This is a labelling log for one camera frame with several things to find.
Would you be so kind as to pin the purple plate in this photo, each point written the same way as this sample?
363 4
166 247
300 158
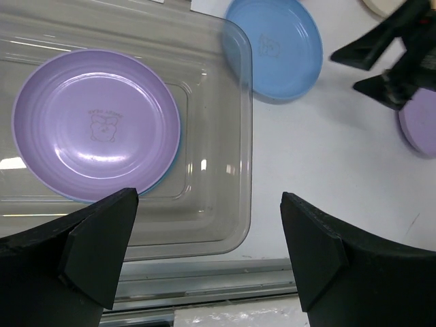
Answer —
90 122
417 121

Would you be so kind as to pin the purple plate front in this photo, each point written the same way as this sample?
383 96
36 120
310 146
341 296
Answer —
90 122

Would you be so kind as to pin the white foil tape sheet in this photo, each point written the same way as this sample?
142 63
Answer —
267 313

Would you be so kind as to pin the blue plastic plate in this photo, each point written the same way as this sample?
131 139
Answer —
286 47

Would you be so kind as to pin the watermelon pattern ceramic plate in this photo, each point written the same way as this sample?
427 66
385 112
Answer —
170 170

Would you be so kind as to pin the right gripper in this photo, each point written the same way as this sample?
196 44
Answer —
414 23

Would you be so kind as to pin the purple plate right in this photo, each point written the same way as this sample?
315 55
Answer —
417 121

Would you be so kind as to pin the cream plastic plate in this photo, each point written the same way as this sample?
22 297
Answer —
383 8

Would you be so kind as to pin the clear plastic bin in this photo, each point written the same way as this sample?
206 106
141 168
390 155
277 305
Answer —
203 206

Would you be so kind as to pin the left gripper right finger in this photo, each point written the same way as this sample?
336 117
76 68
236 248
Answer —
346 276

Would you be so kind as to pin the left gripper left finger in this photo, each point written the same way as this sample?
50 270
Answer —
65 272

